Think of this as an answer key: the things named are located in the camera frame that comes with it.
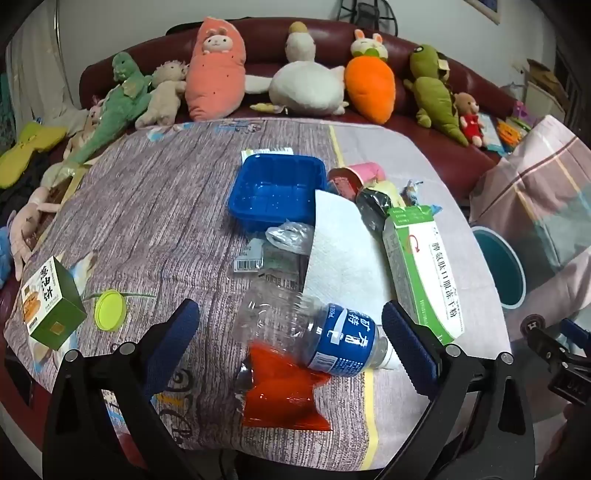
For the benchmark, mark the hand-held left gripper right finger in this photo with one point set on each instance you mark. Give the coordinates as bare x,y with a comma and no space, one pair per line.
406,341

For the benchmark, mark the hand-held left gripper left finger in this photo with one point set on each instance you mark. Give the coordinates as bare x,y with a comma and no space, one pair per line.
175,337

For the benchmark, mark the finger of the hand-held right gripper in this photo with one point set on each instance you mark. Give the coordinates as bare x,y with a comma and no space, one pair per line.
549,348
575,330

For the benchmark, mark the clear plastic water bottle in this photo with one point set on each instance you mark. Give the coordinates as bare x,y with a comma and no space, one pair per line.
337,341

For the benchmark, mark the blue trash bin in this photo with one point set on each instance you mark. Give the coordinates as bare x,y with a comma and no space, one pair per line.
494,272

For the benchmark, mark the orange yellow snack packet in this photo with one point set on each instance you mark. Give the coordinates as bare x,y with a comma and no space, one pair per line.
371,205

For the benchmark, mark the blue white wrapper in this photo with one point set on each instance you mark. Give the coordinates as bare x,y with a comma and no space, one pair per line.
411,191

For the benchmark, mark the red soda can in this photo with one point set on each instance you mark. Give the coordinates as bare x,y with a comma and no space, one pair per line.
344,184

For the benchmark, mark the blue plastic tray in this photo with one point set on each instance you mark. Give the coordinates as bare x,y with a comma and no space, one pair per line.
272,194

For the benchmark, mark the pink paper cup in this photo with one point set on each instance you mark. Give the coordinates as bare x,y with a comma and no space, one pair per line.
367,170

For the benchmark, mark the green white medicine box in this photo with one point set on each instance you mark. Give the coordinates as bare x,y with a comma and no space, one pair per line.
429,277

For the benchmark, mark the yellow green round lid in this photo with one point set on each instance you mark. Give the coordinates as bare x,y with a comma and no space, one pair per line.
110,310

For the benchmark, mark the white paper towel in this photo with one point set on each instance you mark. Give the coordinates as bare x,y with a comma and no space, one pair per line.
341,249

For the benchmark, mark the green tea box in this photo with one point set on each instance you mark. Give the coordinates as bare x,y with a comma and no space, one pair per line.
55,318

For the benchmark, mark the red plastic wrapper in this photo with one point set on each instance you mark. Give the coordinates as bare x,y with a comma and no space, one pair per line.
281,397

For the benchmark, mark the plaid quilt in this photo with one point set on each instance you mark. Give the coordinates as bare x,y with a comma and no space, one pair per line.
545,184

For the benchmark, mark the clear plastic bag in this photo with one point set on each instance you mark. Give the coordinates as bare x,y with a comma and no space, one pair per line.
288,235

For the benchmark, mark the pink rabbit plush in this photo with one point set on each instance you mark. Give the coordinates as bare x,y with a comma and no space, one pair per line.
23,226

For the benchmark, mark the dark red leather sofa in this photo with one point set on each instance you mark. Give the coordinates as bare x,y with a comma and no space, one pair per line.
438,152

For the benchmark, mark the white paper label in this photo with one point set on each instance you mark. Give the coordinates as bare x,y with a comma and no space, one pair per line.
277,151

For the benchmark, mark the pile of colourful toys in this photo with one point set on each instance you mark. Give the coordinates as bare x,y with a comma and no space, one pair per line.
505,129

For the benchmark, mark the small bear in red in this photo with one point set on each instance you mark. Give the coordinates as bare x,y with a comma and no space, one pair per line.
471,122

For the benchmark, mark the beige doll plush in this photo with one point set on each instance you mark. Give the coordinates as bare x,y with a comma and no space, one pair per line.
161,99

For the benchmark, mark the yellow plush toy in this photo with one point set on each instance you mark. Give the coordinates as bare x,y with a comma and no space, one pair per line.
27,147

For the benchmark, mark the cardboard box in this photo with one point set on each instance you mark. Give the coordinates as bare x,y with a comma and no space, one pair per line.
545,87

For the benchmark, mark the olive green dinosaur plush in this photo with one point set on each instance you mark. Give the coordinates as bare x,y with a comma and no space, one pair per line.
436,97

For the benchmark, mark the bright green dinosaur plush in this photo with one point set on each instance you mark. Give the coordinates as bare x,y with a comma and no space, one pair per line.
122,92

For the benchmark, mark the pink carrot bunny plush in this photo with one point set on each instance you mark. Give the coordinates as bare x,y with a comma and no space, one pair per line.
210,83

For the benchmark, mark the orange carrot bunny plush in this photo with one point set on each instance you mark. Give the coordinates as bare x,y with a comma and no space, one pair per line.
369,87

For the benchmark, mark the white duck plush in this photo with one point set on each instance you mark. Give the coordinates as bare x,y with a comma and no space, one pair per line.
304,85

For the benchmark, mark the white curtain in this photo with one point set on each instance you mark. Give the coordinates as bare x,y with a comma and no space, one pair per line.
37,69

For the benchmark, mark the black standing fan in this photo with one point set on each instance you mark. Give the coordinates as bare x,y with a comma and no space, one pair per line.
364,16

